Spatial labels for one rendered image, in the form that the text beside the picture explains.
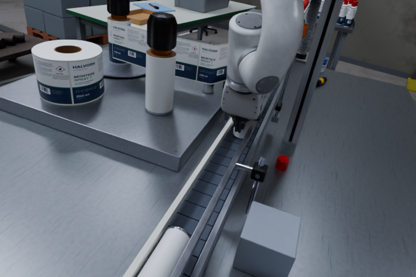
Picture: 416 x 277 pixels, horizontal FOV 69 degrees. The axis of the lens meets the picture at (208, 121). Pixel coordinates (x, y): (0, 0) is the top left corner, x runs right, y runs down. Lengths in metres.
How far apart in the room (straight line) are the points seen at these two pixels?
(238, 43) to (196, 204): 0.35
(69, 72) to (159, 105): 0.28
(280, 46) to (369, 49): 4.71
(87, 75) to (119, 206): 0.44
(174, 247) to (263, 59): 0.35
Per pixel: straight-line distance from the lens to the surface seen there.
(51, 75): 1.00
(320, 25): 0.88
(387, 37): 5.20
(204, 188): 0.71
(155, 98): 0.93
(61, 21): 4.07
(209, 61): 1.08
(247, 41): 0.60
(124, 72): 1.23
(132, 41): 1.21
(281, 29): 0.55
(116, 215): 0.72
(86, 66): 0.99
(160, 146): 0.82
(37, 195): 0.80
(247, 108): 0.75
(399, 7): 5.14
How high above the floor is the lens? 1.36
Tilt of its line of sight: 30 degrees down
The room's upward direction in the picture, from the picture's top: 8 degrees clockwise
